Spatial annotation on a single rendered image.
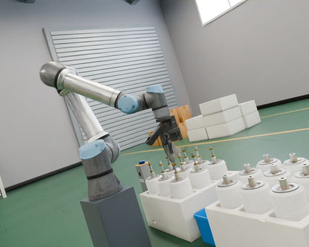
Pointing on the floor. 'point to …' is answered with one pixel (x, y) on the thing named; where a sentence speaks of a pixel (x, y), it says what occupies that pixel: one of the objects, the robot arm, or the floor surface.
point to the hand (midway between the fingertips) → (171, 160)
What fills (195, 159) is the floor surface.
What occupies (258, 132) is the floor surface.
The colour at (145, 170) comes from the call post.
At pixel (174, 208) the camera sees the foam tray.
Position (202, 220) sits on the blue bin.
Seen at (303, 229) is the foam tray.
